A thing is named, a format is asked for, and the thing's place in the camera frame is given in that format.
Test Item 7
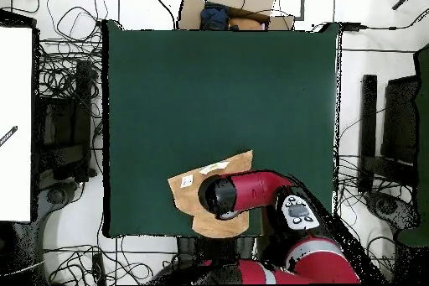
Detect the tan terry towel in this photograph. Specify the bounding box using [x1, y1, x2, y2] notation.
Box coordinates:
[167, 149, 255, 239]

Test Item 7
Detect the dark green table cloth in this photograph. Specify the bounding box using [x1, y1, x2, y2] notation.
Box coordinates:
[101, 18, 341, 238]

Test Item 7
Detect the orange garment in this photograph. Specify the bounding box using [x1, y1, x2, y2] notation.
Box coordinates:
[228, 17, 266, 31]

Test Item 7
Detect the dark blue garment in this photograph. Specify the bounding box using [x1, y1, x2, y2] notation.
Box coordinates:
[199, 2, 231, 31]

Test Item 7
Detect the black equipment stand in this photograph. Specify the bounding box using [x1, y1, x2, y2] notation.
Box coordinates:
[33, 59, 99, 186]

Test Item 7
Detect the black upright bar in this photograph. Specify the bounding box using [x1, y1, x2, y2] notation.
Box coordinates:
[357, 74, 379, 194]

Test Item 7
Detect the black power strip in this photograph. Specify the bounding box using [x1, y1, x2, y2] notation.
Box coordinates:
[91, 252, 107, 286]

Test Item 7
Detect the black power adapter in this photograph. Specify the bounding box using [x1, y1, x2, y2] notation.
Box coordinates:
[340, 21, 364, 32]

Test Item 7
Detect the white panel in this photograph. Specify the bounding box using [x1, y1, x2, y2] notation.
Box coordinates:
[0, 25, 34, 223]

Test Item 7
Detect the black marker pen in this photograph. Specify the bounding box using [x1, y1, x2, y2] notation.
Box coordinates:
[0, 125, 18, 148]

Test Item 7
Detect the green cloth covered furniture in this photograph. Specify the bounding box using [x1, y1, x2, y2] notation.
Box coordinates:
[396, 43, 429, 247]

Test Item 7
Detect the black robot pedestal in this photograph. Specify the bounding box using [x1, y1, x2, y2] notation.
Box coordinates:
[177, 235, 259, 267]

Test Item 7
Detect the black cable tangle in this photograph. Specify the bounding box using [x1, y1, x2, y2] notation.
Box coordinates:
[34, 39, 105, 99]
[334, 154, 420, 283]

